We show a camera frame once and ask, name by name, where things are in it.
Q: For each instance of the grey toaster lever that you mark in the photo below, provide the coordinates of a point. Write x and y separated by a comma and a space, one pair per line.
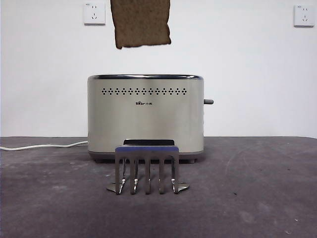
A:
209, 101

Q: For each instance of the brown speckled bread slice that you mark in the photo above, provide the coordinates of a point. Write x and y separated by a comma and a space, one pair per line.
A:
141, 24

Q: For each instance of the silver beige toaster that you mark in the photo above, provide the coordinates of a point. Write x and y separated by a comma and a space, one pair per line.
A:
146, 124

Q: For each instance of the shiny metal toast rack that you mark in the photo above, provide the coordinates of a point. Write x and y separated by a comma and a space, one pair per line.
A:
146, 150

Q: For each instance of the white wall socket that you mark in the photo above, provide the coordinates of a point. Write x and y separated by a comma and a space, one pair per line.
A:
94, 14
304, 16

